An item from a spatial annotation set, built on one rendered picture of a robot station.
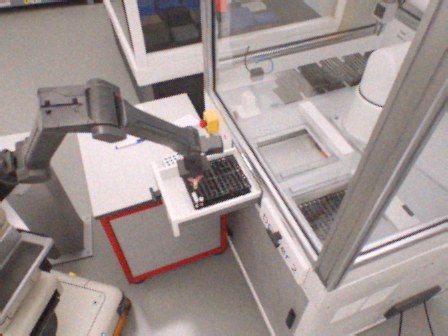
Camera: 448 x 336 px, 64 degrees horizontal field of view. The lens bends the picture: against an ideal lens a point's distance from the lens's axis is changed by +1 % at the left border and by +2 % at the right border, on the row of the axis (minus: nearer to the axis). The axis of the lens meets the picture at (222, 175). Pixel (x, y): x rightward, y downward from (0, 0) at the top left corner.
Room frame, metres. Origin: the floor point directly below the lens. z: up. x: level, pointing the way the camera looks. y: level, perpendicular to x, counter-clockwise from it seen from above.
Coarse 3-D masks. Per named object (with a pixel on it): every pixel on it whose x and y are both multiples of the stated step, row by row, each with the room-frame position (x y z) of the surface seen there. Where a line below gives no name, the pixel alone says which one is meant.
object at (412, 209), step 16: (432, 144) 0.45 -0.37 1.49; (416, 160) 0.44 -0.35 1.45; (432, 160) 0.46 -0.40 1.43; (416, 176) 0.46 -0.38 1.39; (432, 176) 0.47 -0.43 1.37; (400, 192) 0.45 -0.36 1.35; (416, 192) 0.47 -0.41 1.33; (432, 192) 0.49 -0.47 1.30; (400, 208) 0.46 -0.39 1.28; (416, 208) 0.48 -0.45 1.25; (432, 208) 0.51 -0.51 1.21; (384, 224) 0.45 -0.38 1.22; (400, 224) 0.48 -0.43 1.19; (416, 224) 0.50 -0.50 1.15; (432, 224) 0.53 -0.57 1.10; (368, 240) 0.45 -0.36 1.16; (384, 240) 0.47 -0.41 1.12
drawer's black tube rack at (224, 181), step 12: (228, 156) 0.98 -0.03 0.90; (216, 168) 0.91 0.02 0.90; (228, 168) 0.94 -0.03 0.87; (240, 168) 0.91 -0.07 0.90; (204, 180) 0.85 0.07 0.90; (216, 180) 0.85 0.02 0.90; (228, 180) 0.85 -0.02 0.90; (240, 180) 0.86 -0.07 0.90; (192, 192) 0.82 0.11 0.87; (204, 192) 0.80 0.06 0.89; (216, 192) 0.80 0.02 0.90; (228, 192) 0.80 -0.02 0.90; (240, 192) 0.82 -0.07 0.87; (204, 204) 0.76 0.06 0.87
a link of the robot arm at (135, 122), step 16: (96, 80) 0.56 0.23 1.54; (128, 112) 0.55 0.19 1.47; (144, 112) 0.60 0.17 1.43; (96, 128) 0.48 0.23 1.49; (112, 128) 0.50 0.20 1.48; (128, 128) 0.54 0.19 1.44; (144, 128) 0.57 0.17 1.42; (160, 128) 0.61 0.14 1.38; (176, 128) 0.67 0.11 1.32; (192, 128) 0.74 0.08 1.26; (160, 144) 0.64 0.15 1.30; (176, 144) 0.66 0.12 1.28; (192, 144) 0.69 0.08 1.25
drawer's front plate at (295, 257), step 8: (264, 200) 0.74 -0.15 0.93; (264, 208) 0.73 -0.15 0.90; (272, 208) 0.71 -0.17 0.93; (272, 216) 0.67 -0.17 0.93; (272, 224) 0.67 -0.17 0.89; (280, 224) 0.64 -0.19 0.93; (280, 232) 0.62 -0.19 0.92; (280, 240) 0.61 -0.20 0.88; (288, 240) 0.58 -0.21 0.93; (280, 248) 0.60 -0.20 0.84; (288, 248) 0.57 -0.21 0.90; (296, 248) 0.55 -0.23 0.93; (288, 256) 0.56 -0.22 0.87; (296, 256) 0.53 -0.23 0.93; (288, 264) 0.55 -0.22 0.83; (296, 264) 0.52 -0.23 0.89; (304, 264) 0.50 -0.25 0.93; (296, 272) 0.51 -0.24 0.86; (304, 272) 0.48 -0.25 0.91; (296, 280) 0.49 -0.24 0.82; (304, 280) 0.49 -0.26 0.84
